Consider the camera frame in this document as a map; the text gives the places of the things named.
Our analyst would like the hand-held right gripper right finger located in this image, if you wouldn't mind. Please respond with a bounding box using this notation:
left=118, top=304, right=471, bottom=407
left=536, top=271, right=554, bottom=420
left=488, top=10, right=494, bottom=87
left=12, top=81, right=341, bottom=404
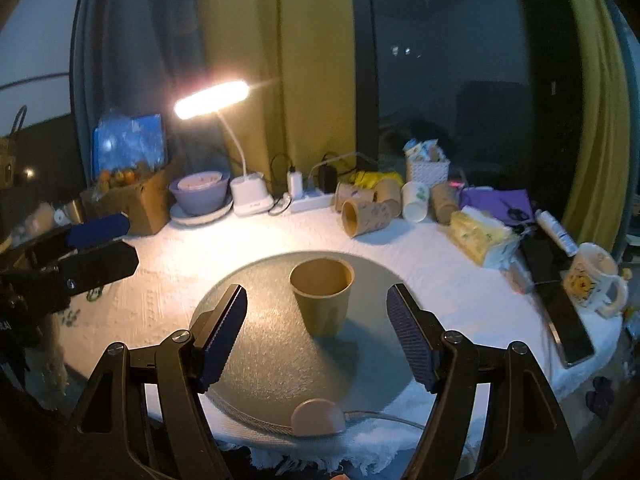
left=386, top=283, right=583, bottom=480

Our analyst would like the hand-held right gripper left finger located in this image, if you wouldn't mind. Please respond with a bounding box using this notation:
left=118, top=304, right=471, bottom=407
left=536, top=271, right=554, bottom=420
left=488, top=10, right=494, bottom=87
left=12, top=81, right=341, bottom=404
left=60, top=284, right=249, bottom=480

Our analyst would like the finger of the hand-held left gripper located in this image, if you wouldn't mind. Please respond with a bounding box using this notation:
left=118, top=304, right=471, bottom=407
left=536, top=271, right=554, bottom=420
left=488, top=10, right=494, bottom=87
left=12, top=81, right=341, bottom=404
left=10, top=212, right=132, bottom=267
left=57, top=242, right=140, bottom=297

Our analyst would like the plain brown paper cup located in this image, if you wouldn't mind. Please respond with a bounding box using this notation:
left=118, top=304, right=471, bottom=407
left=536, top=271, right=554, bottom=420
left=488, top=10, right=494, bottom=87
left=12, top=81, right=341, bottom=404
left=289, top=257, right=356, bottom=337

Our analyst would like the printed brown paper cup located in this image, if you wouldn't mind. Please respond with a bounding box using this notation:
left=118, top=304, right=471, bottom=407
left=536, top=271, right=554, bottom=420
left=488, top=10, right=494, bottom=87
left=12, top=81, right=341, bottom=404
left=334, top=181, right=376, bottom=211
left=341, top=197, right=399, bottom=237
left=375, top=179, right=402, bottom=206
left=430, top=182, right=463, bottom=224

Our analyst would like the white printed paper cup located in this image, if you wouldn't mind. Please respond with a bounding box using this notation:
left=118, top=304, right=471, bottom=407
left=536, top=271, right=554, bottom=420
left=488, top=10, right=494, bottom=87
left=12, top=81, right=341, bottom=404
left=401, top=181, right=430, bottom=224

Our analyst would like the cardboard box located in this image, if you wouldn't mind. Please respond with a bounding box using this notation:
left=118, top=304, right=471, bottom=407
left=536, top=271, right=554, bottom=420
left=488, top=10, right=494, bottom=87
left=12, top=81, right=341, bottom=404
left=80, top=160, right=176, bottom=237

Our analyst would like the pile of small oranges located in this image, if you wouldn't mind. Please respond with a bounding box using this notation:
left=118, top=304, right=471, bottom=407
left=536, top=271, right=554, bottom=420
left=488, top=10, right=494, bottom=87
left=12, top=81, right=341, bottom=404
left=97, top=166, right=151, bottom=189

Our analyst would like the round grey glass mat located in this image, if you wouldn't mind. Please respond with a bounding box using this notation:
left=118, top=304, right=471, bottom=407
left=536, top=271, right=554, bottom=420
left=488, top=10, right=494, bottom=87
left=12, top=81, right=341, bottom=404
left=192, top=250, right=446, bottom=436

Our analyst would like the blue plastic bag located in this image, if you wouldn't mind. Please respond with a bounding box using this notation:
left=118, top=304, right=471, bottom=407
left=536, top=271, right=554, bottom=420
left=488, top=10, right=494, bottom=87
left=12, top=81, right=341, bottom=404
left=91, top=112, right=167, bottom=181

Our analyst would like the pale round plate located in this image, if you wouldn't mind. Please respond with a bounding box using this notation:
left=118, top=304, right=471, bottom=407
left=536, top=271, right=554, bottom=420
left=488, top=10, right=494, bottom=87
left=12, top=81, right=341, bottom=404
left=170, top=195, right=234, bottom=225

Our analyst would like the purple bowl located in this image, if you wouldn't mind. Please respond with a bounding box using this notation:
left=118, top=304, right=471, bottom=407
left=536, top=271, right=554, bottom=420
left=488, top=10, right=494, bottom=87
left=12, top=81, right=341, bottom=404
left=168, top=171, right=231, bottom=215

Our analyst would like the yellow tissue pack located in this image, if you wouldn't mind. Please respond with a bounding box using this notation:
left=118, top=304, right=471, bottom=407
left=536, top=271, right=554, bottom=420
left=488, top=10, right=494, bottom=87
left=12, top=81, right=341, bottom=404
left=450, top=207, right=521, bottom=267

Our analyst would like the round pink controller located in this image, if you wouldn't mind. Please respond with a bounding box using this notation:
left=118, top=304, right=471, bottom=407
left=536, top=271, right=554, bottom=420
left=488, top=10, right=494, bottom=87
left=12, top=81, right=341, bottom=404
left=291, top=398, right=347, bottom=437

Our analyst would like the white desk lamp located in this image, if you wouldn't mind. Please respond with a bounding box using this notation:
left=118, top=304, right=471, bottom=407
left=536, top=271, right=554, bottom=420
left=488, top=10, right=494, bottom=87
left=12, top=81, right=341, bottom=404
left=173, top=80, right=275, bottom=218

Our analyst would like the black flat case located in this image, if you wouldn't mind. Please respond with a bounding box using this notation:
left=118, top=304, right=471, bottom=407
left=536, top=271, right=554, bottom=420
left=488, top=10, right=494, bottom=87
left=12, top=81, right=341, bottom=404
left=520, top=235, right=566, bottom=286

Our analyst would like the purple cloth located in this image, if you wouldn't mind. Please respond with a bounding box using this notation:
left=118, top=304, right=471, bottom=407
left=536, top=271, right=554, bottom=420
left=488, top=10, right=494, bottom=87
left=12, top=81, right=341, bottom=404
left=459, top=187, right=535, bottom=228

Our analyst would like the yellow plastic bag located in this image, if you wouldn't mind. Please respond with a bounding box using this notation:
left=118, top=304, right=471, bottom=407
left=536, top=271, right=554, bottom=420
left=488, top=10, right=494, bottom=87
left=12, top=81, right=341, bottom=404
left=350, top=170, right=404, bottom=189

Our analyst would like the white power strip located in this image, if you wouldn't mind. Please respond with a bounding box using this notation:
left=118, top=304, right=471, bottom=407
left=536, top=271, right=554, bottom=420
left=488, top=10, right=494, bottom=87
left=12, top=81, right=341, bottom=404
left=287, top=190, right=336, bottom=213

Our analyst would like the black smartphone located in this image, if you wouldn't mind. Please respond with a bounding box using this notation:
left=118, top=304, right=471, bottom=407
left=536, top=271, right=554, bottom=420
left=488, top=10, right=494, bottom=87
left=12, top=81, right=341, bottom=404
left=535, top=280, right=596, bottom=368

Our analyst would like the white woven basket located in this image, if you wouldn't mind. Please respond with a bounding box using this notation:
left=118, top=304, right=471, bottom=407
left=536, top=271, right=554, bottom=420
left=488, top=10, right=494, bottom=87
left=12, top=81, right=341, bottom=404
left=406, top=156, right=451, bottom=184

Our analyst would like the white tube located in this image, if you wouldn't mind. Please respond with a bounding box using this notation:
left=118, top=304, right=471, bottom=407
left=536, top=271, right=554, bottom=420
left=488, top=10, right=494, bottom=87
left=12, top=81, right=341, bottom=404
left=535, top=209, right=578, bottom=257

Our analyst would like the bunch of snack packets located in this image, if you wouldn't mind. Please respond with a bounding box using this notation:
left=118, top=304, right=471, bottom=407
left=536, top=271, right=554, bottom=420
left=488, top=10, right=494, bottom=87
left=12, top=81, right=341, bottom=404
left=404, top=138, right=449, bottom=163

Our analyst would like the grey curtain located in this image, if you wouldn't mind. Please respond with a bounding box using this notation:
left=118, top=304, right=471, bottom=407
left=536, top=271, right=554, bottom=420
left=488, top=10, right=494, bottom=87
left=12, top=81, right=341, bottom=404
left=70, top=0, right=206, bottom=191

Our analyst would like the cream printed mug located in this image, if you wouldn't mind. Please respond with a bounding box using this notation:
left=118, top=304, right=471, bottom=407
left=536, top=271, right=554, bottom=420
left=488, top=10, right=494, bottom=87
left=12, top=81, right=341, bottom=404
left=563, top=242, right=628, bottom=318

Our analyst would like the yellow curtain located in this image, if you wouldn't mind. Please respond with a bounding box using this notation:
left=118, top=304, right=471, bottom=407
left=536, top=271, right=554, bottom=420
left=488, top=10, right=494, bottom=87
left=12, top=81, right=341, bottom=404
left=195, top=0, right=358, bottom=186
left=555, top=0, right=637, bottom=256

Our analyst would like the grey controller cable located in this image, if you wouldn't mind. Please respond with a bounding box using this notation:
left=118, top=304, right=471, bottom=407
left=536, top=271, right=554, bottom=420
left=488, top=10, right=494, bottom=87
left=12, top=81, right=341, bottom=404
left=344, top=410, right=427, bottom=431

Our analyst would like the black cable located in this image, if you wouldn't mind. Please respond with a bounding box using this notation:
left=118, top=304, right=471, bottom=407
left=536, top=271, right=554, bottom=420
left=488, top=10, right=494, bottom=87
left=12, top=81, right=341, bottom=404
left=269, top=152, right=297, bottom=188

